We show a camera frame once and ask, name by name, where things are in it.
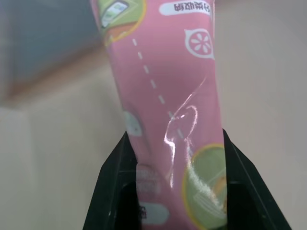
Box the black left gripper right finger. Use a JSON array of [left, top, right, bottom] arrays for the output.
[[222, 128, 291, 230]]

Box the pink printed snack packet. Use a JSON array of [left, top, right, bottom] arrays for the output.
[[87, 0, 228, 230]]

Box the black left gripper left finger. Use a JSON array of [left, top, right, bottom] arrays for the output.
[[83, 130, 145, 230]]

